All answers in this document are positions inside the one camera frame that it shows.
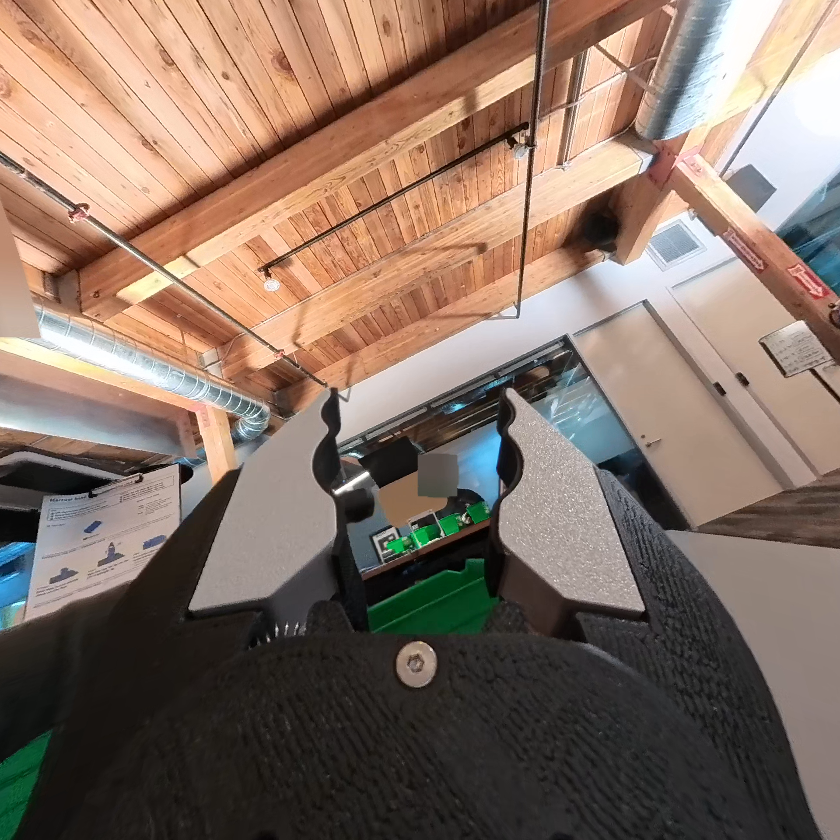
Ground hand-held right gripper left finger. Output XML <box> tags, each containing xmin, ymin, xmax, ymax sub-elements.
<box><xmin>188</xmin><ymin>387</ymin><xmax>362</xmax><ymax>626</ymax></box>

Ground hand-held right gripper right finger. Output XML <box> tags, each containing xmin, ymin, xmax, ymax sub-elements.
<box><xmin>486</xmin><ymin>387</ymin><xmax>647</xmax><ymax>636</ymax></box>

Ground black panel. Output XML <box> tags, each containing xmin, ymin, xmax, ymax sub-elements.
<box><xmin>357</xmin><ymin>436</ymin><xmax>422</xmax><ymax>488</ymax></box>

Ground wooden top desk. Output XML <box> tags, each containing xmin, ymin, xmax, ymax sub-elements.
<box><xmin>360</xmin><ymin>521</ymin><xmax>490</xmax><ymax>581</ymax></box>

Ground white door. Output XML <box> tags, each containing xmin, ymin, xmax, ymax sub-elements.
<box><xmin>571</xmin><ymin>301</ymin><xmax>787</xmax><ymax>529</ymax></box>
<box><xmin>666</xmin><ymin>259</ymin><xmax>840</xmax><ymax>487</ymax></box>

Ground instruction poster board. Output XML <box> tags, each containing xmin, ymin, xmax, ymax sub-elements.
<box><xmin>23</xmin><ymin>462</ymin><xmax>182</xmax><ymax>623</ymax></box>

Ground metal sprinkler pipe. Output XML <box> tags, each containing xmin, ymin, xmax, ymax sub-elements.
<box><xmin>0</xmin><ymin>151</ymin><xmax>329</xmax><ymax>389</ymax></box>

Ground white notice sheet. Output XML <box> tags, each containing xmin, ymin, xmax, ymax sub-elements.
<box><xmin>759</xmin><ymin>320</ymin><xmax>833</xmax><ymax>379</ymax></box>

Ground black round ceiling fixture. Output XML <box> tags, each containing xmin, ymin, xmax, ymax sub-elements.
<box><xmin>576</xmin><ymin>209</ymin><xmax>623</xmax><ymax>256</ymax></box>

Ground black ceiling pipe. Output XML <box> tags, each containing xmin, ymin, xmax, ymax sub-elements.
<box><xmin>515</xmin><ymin>0</ymin><xmax>551</xmax><ymax>319</ymax></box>

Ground plain wooden post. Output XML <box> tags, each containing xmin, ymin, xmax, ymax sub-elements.
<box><xmin>196</xmin><ymin>403</ymin><xmax>238</xmax><ymax>488</ymax></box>

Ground silver air duct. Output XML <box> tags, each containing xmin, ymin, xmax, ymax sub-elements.
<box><xmin>29</xmin><ymin>295</ymin><xmax>271</xmax><ymax>442</ymax></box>
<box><xmin>633</xmin><ymin>0</ymin><xmax>735</xmax><ymax>142</ymax></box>

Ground wooden post red signs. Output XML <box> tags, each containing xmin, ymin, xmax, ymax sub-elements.
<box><xmin>650</xmin><ymin>154</ymin><xmax>840</xmax><ymax>339</ymax></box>

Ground black track light rail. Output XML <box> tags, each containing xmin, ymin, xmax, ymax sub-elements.
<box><xmin>258</xmin><ymin>121</ymin><xmax>531</xmax><ymax>291</ymax></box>

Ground black wall speaker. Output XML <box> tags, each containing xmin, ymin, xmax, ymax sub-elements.
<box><xmin>724</xmin><ymin>164</ymin><xmax>780</xmax><ymax>212</ymax></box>

